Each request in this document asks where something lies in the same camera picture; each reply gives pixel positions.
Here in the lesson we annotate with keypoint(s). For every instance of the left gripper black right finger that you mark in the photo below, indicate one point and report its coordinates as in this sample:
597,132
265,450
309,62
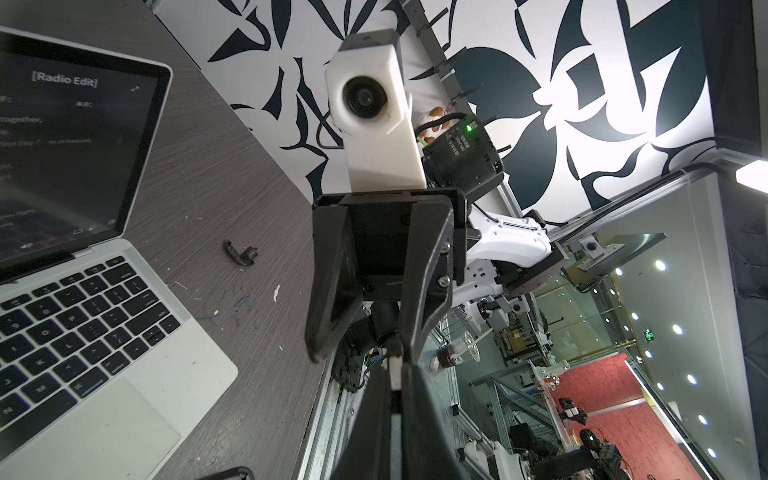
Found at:
426,452

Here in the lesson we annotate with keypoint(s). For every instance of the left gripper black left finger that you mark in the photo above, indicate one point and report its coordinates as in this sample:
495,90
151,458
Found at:
367,454

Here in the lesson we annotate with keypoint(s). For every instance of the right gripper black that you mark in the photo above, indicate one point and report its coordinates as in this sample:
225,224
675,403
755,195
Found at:
379,246

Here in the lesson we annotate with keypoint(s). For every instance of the silver laptop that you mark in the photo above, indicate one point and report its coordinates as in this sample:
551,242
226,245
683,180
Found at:
104,372

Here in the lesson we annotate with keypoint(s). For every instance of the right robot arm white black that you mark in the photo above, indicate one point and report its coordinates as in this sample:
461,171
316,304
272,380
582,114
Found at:
464,158

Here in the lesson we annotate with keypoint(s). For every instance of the small black plastic clip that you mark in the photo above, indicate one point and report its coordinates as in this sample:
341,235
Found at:
245,258

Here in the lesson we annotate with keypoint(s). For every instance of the brown white plush toy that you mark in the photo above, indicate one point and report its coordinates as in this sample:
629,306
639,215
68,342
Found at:
436,122

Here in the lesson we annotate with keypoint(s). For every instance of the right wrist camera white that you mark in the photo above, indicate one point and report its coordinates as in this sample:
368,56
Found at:
369,104

